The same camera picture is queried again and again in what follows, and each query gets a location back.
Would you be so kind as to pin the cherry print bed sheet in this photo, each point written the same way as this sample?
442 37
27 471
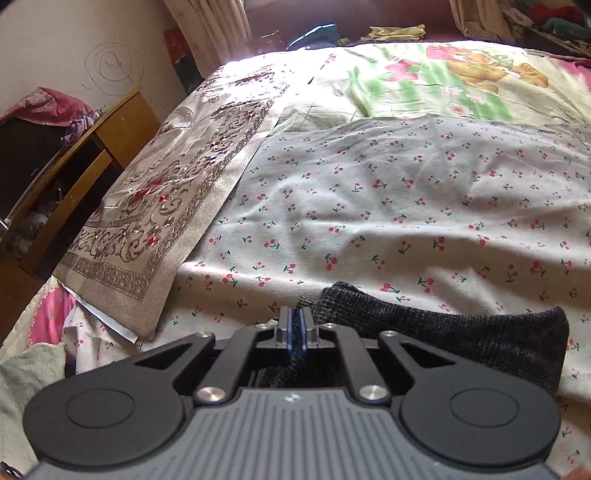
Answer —
392 207

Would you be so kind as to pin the black television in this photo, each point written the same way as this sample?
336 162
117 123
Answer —
27 157

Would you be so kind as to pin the red wall hanging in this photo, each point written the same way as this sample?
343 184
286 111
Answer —
180 55

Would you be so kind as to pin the pale green blanket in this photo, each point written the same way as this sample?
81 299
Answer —
23 392

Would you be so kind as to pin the cartoon bear print sheet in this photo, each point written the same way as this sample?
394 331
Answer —
438 78

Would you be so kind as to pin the pink cloth on desk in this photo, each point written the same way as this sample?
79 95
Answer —
46 104

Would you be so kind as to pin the wooden bedside cabinet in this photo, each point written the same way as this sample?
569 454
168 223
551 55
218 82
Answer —
108 134

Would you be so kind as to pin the pink floral bedspread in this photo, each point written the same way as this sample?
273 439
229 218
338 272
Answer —
53 314

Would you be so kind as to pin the blue folded cloth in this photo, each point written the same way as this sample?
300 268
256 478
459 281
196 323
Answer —
314 37

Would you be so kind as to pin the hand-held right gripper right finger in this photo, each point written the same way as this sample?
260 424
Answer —
303 325

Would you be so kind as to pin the dark grey pants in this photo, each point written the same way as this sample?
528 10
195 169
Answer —
461 341

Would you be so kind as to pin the beige curtain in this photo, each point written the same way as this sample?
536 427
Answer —
478 18
207 32

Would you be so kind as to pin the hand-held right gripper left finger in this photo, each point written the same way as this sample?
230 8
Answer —
288 325

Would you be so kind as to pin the light green cloth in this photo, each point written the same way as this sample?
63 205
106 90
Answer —
395 32

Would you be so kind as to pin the pile of colourful clothes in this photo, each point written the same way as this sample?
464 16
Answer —
554 21

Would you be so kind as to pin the ornate beige patterned mat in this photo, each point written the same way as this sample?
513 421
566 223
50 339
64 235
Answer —
161 207

